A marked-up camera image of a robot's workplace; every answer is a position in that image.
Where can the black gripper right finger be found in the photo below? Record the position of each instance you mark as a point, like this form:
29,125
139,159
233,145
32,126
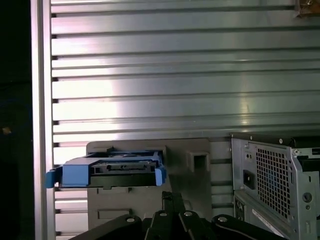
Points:
190,227

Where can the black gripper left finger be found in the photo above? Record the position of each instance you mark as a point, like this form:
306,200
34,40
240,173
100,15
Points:
160,227

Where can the black PC case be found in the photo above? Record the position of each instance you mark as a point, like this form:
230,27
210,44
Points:
305,190

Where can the hard disk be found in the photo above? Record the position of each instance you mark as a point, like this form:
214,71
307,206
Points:
75,175

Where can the square brown base plate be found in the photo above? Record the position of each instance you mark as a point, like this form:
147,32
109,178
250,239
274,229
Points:
307,10

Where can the grey parts rack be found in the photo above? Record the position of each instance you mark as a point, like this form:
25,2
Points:
185,180

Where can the grey power supply unit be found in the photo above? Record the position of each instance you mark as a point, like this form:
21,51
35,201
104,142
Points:
272,180

